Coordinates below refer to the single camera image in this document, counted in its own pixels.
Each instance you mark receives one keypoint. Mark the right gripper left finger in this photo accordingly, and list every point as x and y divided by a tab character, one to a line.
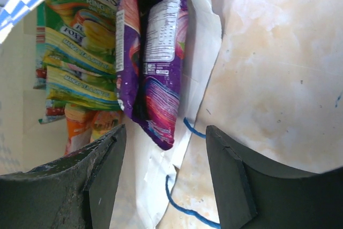
75	191

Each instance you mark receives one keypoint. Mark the green Fox's candy packet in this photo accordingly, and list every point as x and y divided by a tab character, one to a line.
75	55

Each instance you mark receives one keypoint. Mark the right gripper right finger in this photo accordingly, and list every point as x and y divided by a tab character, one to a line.
254	191

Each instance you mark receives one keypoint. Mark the purple snack packet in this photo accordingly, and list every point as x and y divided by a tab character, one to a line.
164	26
127	54

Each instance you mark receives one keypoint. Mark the blue checkered paper bag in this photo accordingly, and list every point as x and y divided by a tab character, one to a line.
141	199

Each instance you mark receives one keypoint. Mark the orange snack packet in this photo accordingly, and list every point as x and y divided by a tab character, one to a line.
85	125

